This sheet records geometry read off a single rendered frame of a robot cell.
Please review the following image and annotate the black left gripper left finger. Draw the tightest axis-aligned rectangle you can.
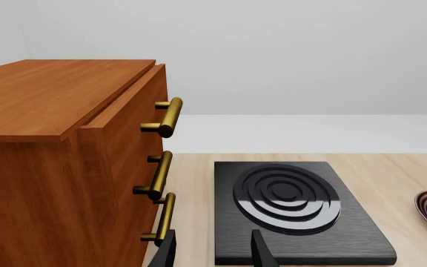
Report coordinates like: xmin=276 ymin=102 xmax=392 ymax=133
xmin=146 ymin=229 xmax=178 ymax=267

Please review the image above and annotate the brass drawer handle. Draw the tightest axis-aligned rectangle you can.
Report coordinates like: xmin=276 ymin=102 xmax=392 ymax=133
xmin=140 ymin=96 xmax=184 ymax=139
xmin=132 ymin=150 xmax=174 ymax=201
xmin=140 ymin=191 xmax=177 ymax=247

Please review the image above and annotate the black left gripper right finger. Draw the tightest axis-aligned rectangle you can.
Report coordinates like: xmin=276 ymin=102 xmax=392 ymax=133
xmin=251 ymin=229 xmax=282 ymax=267

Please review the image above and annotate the flat black stove plate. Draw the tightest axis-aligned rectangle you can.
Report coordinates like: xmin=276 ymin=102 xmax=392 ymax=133
xmin=213 ymin=160 xmax=398 ymax=267

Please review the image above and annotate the wooden cabinet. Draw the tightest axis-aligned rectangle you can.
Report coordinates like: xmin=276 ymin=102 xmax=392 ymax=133
xmin=0 ymin=59 xmax=168 ymax=267

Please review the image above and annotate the wooden drawer, slightly open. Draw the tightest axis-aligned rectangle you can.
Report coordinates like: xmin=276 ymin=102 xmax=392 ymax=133
xmin=78 ymin=63 xmax=168 ymax=165

